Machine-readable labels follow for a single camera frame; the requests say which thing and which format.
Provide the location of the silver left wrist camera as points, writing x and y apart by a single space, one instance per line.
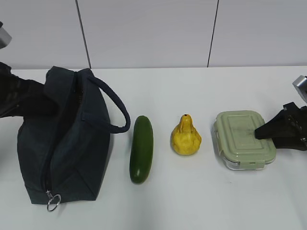
5 37

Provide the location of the dark blue lunch bag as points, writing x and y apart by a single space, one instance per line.
63 158

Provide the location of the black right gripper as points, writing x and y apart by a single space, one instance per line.
290 119

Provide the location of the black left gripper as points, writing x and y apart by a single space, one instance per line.
36 104

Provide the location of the yellow pear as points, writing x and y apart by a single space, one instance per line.
185 139

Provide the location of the green lidded glass container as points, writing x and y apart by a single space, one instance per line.
236 142

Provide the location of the green cucumber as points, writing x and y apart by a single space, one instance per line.
141 155

